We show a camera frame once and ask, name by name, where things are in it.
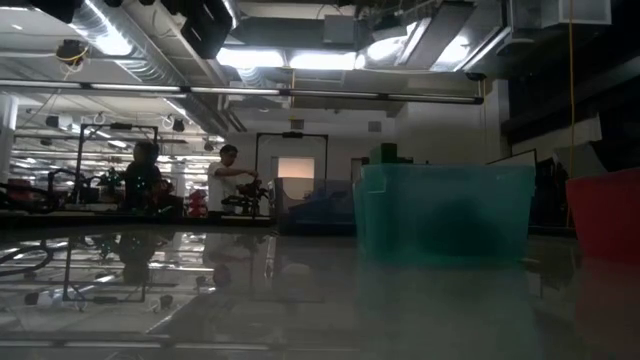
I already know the person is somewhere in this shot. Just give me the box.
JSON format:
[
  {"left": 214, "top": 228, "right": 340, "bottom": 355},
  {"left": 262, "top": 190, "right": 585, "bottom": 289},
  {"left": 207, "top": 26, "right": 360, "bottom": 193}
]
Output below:
[
  {"left": 206, "top": 143, "right": 260, "bottom": 215},
  {"left": 121, "top": 140, "right": 166, "bottom": 214}
]

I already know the white board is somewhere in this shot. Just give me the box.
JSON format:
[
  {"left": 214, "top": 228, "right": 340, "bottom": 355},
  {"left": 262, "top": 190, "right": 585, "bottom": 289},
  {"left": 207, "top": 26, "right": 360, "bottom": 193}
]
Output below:
[{"left": 487, "top": 148, "right": 539, "bottom": 167}]

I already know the green translucent bin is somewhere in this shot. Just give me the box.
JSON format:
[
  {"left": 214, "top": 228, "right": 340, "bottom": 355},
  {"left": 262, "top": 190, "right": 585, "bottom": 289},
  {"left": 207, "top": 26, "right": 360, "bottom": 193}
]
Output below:
[{"left": 352, "top": 162, "right": 538, "bottom": 265}]

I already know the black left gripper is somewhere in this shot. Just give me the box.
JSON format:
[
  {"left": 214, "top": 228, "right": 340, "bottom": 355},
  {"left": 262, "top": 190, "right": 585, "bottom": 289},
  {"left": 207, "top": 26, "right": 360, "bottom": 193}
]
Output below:
[{"left": 159, "top": 0, "right": 237, "bottom": 61}]

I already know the blue rectangular block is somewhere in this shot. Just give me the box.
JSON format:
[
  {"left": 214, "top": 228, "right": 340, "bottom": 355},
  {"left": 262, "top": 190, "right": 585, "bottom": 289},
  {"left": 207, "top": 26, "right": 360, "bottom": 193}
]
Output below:
[{"left": 288, "top": 195, "right": 357, "bottom": 227}]

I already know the grey plastic bin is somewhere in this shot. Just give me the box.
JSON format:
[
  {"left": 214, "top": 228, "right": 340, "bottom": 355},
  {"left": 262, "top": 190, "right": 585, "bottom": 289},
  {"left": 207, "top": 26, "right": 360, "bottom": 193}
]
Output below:
[{"left": 272, "top": 176, "right": 358, "bottom": 236}]

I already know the red plastic bin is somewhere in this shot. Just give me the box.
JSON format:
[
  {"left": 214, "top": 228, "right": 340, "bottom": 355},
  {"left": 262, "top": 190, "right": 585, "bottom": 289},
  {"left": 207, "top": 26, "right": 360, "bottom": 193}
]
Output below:
[{"left": 565, "top": 167, "right": 640, "bottom": 265}]

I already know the bright ceiling light panel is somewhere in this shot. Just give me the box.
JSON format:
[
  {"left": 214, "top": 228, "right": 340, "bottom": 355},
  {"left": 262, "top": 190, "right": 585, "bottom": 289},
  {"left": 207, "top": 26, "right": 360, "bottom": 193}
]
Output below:
[{"left": 215, "top": 47, "right": 360, "bottom": 72}]

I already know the ceiling cable reel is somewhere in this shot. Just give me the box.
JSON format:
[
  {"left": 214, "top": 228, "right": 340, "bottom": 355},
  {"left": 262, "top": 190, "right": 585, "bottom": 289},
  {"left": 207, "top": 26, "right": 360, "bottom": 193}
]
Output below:
[{"left": 53, "top": 38, "right": 91, "bottom": 68}]

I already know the green rectangular block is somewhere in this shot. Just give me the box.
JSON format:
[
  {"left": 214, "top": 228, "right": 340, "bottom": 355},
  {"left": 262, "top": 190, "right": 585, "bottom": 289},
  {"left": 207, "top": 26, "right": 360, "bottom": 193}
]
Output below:
[{"left": 368, "top": 142, "right": 400, "bottom": 166}]

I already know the red background machine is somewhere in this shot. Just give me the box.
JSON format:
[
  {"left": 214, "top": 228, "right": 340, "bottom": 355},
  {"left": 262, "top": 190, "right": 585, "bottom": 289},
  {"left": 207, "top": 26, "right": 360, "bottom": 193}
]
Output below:
[{"left": 186, "top": 188, "right": 210, "bottom": 217}]

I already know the black metal frame rig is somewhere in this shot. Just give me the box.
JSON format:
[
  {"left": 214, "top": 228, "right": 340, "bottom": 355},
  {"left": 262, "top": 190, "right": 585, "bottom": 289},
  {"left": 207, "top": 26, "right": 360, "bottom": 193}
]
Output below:
[{"left": 73, "top": 122, "right": 160, "bottom": 206}]

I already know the white door black frame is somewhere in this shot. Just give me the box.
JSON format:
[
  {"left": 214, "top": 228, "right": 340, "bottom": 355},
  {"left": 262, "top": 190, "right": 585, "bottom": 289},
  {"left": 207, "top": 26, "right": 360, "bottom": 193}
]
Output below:
[{"left": 254, "top": 131, "right": 330, "bottom": 217}]

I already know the dark monitor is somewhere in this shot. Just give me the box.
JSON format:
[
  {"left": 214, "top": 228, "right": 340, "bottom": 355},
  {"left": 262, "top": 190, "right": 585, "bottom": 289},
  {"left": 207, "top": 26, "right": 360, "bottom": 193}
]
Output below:
[{"left": 350, "top": 156, "right": 415, "bottom": 166}]

